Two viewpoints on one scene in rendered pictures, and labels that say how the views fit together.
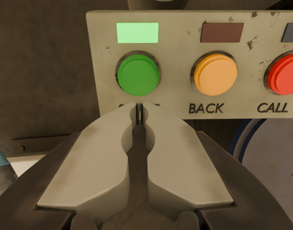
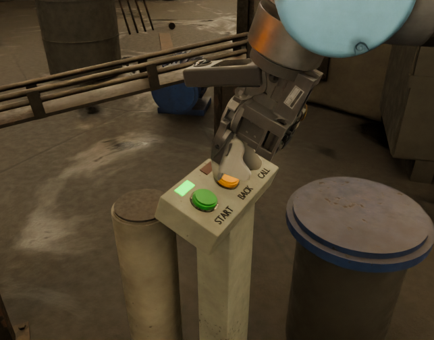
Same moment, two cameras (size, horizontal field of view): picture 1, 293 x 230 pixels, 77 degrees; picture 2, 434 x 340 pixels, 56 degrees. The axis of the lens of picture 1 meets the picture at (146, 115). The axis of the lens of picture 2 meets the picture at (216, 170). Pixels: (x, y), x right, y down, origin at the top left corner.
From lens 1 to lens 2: 0.56 m
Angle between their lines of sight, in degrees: 65
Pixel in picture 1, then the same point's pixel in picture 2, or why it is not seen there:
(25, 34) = not seen: outside the picture
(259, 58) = not seen: hidden behind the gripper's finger
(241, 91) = not seen: hidden behind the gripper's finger
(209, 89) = (233, 180)
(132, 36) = (184, 189)
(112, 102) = (210, 222)
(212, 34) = (206, 170)
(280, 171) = (357, 225)
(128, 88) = (207, 203)
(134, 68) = (200, 194)
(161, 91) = (221, 200)
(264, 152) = (331, 229)
